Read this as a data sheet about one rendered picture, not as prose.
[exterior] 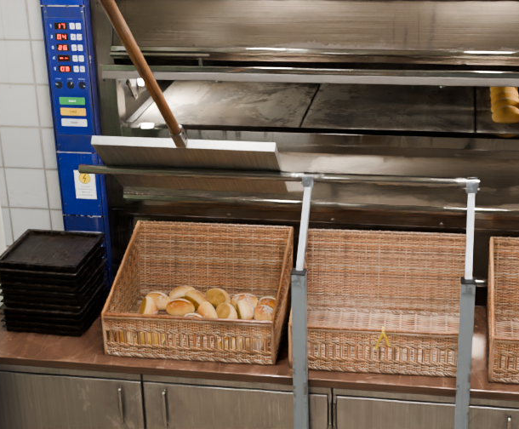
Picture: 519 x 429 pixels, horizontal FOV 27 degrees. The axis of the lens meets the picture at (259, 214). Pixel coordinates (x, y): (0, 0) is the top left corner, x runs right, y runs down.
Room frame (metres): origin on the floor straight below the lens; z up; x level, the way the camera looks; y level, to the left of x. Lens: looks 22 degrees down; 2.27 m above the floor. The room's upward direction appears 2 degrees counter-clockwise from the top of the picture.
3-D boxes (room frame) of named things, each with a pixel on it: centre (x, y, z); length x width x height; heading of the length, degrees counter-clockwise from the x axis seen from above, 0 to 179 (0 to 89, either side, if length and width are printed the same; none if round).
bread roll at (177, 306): (3.23, 0.28, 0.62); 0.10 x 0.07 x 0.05; 80
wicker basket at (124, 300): (3.16, 0.20, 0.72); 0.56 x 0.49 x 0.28; 80
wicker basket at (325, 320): (3.05, -0.39, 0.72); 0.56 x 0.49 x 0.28; 81
